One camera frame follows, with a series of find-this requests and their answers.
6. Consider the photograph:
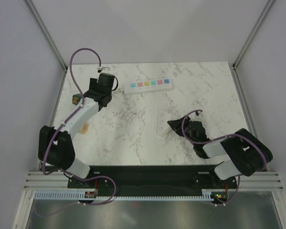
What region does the dark green cube plug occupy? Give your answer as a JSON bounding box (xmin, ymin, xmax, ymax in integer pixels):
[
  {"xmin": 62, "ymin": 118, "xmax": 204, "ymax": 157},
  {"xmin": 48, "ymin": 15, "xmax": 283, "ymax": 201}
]
[{"xmin": 72, "ymin": 94, "xmax": 82, "ymax": 105}]

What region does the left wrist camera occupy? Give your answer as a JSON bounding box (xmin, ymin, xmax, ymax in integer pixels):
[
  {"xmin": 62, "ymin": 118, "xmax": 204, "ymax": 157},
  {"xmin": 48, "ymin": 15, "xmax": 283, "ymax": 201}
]
[{"xmin": 97, "ymin": 66, "xmax": 111, "ymax": 73}]

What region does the white power strip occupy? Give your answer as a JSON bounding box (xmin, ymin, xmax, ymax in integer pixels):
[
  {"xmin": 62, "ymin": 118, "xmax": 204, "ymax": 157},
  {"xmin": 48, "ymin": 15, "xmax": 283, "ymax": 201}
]
[{"xmin": 123, "ymin": 78, "xmax": 174, "ymax": 95}]

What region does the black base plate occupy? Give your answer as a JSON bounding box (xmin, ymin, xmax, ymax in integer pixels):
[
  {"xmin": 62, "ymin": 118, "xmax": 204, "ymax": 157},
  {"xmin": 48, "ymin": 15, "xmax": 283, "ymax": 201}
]
[{"xmin": 68, "ymin": 165, "xmax": 237, "ymax": 198}]

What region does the tan wooden cube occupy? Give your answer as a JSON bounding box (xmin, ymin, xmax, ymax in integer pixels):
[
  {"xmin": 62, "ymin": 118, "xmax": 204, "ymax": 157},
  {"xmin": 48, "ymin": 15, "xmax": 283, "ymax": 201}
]
[{"xmin": 79, "ymin": 123, "xmax": 89, "ymax": 134}]

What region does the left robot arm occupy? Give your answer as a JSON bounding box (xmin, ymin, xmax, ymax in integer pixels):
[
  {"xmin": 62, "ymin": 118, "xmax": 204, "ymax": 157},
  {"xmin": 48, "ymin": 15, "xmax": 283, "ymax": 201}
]
[{"xmin": 38, "ymin": 73, "xmax": 118, "ymax": 187}]

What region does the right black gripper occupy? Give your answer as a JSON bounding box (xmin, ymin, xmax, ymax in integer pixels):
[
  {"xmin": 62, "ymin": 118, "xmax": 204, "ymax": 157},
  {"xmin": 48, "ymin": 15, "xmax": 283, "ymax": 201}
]
[{"xmin": 168, "ymin": 115, "xmax": 196, "ymax": 146}]

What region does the white slotted cable duct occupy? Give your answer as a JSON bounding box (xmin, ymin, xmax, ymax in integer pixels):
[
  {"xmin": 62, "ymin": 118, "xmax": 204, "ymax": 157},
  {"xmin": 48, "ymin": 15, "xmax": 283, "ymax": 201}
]
[{"xmin": 34, "ymin": 190, "xmax": 227, "ymax": 201}]

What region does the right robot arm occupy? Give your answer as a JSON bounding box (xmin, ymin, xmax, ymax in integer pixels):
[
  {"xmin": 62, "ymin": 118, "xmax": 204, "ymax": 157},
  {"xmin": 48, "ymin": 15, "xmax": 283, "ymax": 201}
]
[{"xmin": 167, "ymin": 117, "xmax": 273, "ymax": 188}]

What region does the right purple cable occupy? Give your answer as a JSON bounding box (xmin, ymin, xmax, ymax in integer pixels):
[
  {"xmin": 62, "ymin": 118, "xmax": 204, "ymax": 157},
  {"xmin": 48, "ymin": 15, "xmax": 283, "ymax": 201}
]
[{"xmin": 182, "ymin": 109, "xmax": 269, "ymax": 207}]

